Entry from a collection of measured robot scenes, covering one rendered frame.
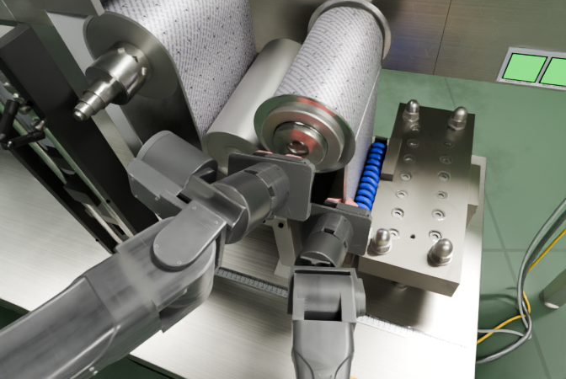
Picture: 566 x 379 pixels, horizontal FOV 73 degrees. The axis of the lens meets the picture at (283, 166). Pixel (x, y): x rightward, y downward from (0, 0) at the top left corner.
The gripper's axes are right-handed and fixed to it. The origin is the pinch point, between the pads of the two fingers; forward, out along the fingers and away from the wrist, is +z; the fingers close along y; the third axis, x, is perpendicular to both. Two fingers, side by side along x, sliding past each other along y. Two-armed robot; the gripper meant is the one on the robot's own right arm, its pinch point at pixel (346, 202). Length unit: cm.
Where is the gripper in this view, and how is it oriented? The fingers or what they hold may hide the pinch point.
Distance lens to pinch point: 66.5
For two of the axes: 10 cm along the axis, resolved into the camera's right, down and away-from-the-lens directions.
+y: 9.3, 2.1, -2.9
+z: 3.5, -3.6, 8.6
